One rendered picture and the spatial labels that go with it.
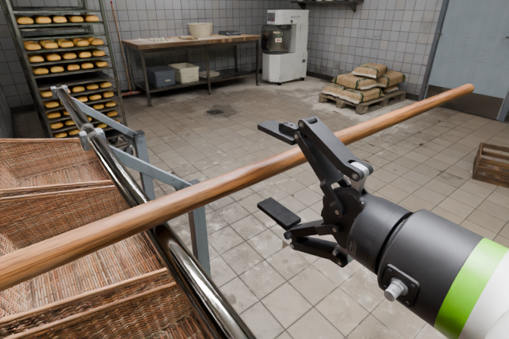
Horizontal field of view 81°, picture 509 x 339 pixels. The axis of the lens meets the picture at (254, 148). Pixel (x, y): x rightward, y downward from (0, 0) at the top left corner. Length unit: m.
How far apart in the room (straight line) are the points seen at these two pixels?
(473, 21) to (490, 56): 0.52
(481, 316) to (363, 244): 0.10
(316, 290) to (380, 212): 1.53
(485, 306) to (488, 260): 0.03
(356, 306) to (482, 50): 4.05
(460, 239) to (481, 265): 0.02
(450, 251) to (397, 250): 0.04
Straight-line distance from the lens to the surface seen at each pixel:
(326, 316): 1.76
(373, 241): 0.32
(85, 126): 0.75
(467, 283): 0.30
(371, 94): 4.65
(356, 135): 0.58
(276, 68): 5.78
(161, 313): 0.95
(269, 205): 0.48
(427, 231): 0.31
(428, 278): 0.30
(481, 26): 5.13
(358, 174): 0.32
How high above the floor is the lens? 1.42
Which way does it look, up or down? 26 degrees down
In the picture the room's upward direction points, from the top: straight up
